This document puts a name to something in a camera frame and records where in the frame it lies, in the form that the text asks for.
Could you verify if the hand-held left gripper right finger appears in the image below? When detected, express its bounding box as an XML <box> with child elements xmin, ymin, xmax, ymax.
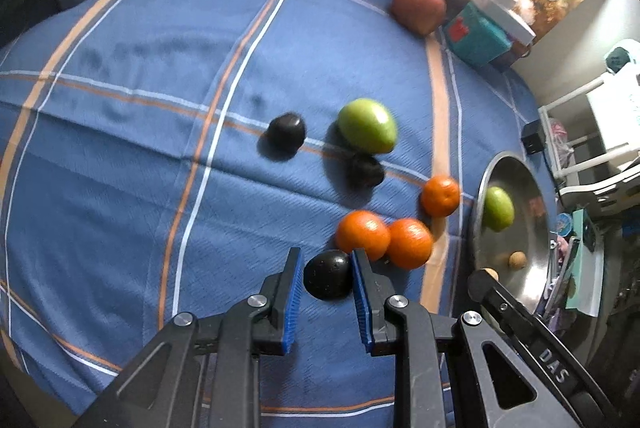
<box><xmin>350</xmin><ymin>248</ymin><xmax>576</xmax><ymax>428</ymax></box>

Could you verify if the clear plastic bag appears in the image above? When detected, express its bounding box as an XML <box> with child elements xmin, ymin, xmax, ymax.
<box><xmin>547</xmin><ymin>118</ymin><xmax>576</xmax><ymax>169</ymax></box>

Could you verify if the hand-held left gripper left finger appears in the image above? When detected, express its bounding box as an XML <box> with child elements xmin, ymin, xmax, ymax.
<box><xmin>75</xmin><ymin>247</ymin><xmax>305</xmax><ymax>428</ymax></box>

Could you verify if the red apple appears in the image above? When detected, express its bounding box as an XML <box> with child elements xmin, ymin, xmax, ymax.
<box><xmin>390</xmin><ymin>0</ymin><xmax>447</xmax><ymax>36</ymax></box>

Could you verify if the white plastic rack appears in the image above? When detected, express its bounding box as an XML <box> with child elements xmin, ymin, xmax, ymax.
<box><xmin>537</xmin><ymin>73</ymin><xmax>640</xmax><ymax>169</ymax></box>

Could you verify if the green round fruit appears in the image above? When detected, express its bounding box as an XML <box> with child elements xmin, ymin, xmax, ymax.
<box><xmin>337</xmin><ymin>98</ymin><xmax>399</xmax><ymax>155</ymax></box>
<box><xmin>482</xmin><ymin>186</ymin><xmax>516</xmax><ymax>233</ymax></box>

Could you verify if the white flat box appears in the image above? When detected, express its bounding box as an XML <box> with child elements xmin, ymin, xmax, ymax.
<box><xmin>470</xmin><ymin>0</ymin><xmax>537</xmax><ymax>45</ymax></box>

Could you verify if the round steel plate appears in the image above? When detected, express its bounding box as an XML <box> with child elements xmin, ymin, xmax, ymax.
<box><xmin>468</xmin><ymin>151</ymin><xmax>560</xmax><ymax>316</ymax></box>

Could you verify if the black power adapter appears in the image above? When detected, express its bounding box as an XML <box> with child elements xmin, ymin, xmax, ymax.
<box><xmin>520</xmin><ymin>120</ymin><xmax>547</xmax><ymax>155</ymax></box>

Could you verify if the orange mandarin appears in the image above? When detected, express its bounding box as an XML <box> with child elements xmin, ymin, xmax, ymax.
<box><xmin>387</xmin><ymin>218</ymin><xmax>434</xmax><ymax>270</ymax></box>
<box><xmin>335</xmin><ymin>210</ymin><xmax>392</xmax><ymax>263</ymax></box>
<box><xmin>420</xmin><ymin>175</ymin><xmax>461</xmax><ymax>218</ymax></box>

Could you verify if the black plum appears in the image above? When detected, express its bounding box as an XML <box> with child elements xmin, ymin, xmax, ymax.
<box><xmin>346</xmin><ymin>153</ymin><xmax>386</xmax><ymax>189</ymax></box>
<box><xmin>303</xmin><ymin>249</ymin><xmax>352</xmax><ymax>302</ymax></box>
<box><xmin>264</xmin><ymin>112</ymin><xmax>307</xmax><ymax>154</ymax></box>

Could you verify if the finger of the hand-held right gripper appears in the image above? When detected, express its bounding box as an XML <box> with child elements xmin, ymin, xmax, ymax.
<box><xmin>468</xmin><ymin>269</ymin><xmax>538</xmax><ymax>345</ymax></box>

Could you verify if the teal plastic container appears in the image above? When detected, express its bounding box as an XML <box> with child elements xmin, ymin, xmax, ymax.
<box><xmin>444</xmin><ymin>3</ymin><xmax>513</xmax><ymax>69</ymax></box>

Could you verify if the teal and white box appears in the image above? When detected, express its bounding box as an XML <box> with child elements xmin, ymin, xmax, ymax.
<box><xmin>565</xmin><ymin>208</ymin><xmax>606</xmax><ymax>315</ymax></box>

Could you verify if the blue plaid tablecloth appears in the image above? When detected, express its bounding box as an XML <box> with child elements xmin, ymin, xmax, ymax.
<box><xmin>0</xmin><ymin>0</ymin><xmax>558</xmax><ymax>428</ymax></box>

